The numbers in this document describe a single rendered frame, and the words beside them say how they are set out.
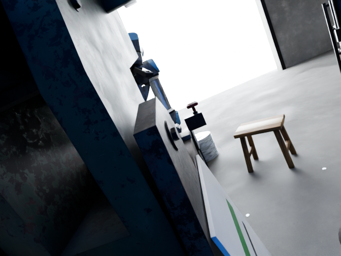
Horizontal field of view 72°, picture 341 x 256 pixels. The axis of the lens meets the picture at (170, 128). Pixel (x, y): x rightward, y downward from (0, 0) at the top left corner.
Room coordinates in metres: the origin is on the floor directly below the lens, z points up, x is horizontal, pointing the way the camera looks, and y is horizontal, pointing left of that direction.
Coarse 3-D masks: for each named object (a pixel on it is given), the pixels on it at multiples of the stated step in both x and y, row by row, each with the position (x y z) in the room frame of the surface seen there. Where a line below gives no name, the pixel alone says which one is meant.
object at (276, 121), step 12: (264, 120) 1.71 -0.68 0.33; (276, 120) 1.60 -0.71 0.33; (240, 132) 1.69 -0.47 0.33; (252, 132) 1.60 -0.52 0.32; (264, 132) 1.55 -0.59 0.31; (276, 132) 1.53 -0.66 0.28; (252, 144) 1.82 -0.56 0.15; (288, 144) 1.60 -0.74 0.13; (288, 156) 1.50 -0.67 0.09; (252, 168) 1.68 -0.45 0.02
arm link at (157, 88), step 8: (144, 64) 1.73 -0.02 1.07; (152, 64) 1.72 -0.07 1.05; (152, 80) 1.74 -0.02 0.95; (152, 88) 1.75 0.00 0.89; (160, 88) 1.74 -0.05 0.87; (160, 96) 1.74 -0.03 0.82; (168, 104) 1.75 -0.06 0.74; (168, 112) 1.72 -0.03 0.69; (176, 112) 1.74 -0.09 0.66; (176, 120) 1.72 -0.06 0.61
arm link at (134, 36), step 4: (132, 32) 1.28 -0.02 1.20; (132, 36) 1.27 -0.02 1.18; (136, 36) 1.28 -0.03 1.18; (132, 40) 1.27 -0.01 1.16; (136, 40) 1.28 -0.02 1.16; (136, 44) 1.27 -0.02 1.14; (140, 44) 1.31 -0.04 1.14; (136, 48) 1.26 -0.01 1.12; (140, 48) 1.29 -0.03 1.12; (140, 52) 1.27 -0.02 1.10
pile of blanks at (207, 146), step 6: (204, 138) 2.22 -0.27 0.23; (210, 138) 2.26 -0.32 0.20; (204, 144) 2.21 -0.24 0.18; (210, 144) 2.24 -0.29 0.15; (204, 150) 2.23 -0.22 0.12; (210, 150) 2.22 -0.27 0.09; (216, 150) 2.27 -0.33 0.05; (204, 156) 2.21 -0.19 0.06; (210, 156) 2.21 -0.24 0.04; (204, 162) 2.22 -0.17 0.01
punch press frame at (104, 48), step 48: (48, 0) 0.46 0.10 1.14; (96, 0) 0.79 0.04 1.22; (48, 48) 0.45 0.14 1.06; (96, 48) 0.56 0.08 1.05; (0, 96) 0.55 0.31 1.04; (48, 96) 0.45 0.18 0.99; (96, 96) 0.44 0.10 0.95; (0, 144) 0.56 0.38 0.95; (48, 144) 0.71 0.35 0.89; (96, 144) 0.46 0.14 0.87; (0, 192) 0.49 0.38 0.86; (48, 192) 0.61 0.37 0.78; (96, 192) 0.81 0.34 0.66; (144, 192) 0.47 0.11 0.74; (0, 240) 0.52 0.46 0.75; (48, 240) 0.53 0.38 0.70; (96, 240) 0.53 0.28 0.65; (144, 240) 0.48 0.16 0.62
